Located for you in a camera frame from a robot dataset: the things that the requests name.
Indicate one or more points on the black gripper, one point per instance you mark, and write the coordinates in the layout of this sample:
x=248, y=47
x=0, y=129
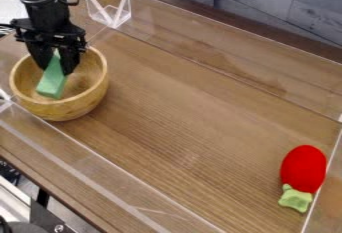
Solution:
x=48, y=25

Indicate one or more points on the green foam stick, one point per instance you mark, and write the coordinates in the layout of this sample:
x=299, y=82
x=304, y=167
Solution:
x=52, y=81

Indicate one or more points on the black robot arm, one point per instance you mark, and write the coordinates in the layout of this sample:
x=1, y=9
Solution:
x=48, y=31

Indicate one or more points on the brown wooden bowl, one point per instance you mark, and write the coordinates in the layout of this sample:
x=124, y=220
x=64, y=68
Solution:
x=84, y=91

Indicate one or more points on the black clamp under table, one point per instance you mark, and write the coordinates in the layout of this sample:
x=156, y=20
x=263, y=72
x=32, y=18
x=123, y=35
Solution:
x=30, y=220

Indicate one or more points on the red plush strawberry toy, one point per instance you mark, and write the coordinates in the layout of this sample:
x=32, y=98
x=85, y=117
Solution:
x=302, y=175

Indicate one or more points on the clear acrylic corner bracket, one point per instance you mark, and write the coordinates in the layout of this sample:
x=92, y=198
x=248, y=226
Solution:
x=109, y=15

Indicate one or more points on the clear acrylic tray wall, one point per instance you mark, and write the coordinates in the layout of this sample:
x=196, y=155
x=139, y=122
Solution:
x=179, y=152

